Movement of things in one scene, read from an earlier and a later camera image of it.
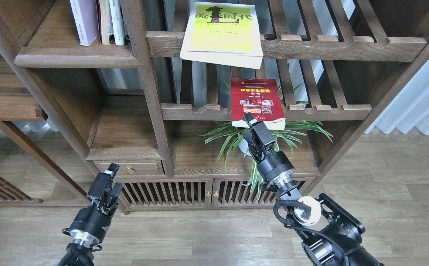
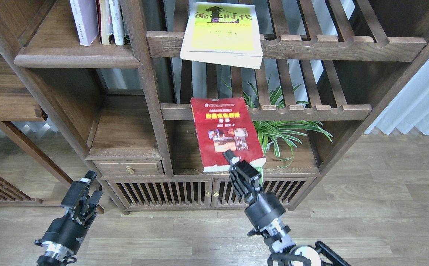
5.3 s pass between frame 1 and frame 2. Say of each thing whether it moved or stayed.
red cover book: moved
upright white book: stayed
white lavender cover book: stayed
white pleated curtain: stayed
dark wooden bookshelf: stayed
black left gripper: moved
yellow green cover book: stayed
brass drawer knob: stayed
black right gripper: moved
